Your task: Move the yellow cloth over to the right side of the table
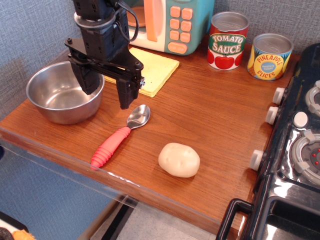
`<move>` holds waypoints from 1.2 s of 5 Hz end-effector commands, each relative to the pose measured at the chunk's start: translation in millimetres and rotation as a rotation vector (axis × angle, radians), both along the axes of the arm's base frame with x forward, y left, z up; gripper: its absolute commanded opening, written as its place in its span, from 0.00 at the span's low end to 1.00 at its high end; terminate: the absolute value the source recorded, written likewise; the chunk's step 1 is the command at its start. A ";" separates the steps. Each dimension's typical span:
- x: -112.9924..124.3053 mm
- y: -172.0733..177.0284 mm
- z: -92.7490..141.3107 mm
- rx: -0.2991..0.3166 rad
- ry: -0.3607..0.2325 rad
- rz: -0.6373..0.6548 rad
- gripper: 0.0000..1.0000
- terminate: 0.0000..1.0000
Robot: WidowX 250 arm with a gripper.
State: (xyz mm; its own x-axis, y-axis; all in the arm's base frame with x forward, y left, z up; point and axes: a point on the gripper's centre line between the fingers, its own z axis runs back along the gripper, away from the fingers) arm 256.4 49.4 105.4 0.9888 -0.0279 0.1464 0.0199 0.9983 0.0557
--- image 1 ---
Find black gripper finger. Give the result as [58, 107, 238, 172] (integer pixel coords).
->
[116, 78, 139, 110]
[71, 62, 100, 95]

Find yellow cloth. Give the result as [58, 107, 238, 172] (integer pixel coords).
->
[104, 46, 180, 98]

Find toy microwave teal and white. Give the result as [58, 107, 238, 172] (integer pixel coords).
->
[125, 0, 215, 56]

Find clear acrylic table guard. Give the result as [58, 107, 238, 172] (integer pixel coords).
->
[0, 127, 220, 240]

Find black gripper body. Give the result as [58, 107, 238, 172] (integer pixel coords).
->
[65, 11, 145, 89]

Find white toy potato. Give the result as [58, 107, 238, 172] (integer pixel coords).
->
[158, 142, 200, 178]

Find stainless steel bowl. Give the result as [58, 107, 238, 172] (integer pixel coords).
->
[26, 61, 105, 125]

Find tomato sauce can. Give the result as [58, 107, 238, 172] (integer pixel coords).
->
[207, 11, 250, 71]

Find spoon with red handle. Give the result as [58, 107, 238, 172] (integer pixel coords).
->
[90, 104, 151, 170]

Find black toy stove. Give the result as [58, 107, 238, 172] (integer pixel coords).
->
[216, 43, 320, 240]

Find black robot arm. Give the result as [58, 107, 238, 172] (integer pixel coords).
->
[65, 0, 145, 109]

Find pineapple slices can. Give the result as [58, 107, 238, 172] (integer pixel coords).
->
[247, 33, 294, 81]

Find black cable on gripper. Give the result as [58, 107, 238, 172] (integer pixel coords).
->
[113, 0, 140, 42]

